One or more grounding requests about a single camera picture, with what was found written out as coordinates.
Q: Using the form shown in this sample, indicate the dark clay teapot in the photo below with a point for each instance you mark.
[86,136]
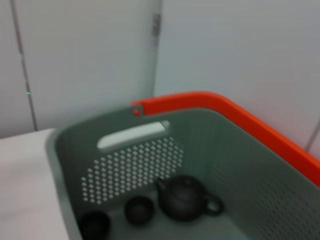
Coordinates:
[182,200]

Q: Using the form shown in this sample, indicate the small dark clay cup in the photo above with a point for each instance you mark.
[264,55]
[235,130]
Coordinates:
[95,225]
[139,210]

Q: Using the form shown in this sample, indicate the metal door hinge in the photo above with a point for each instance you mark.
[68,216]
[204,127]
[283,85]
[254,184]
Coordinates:
[156,24]

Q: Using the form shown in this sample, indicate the grey perforated storage bin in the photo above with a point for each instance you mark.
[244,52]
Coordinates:
[225,162]

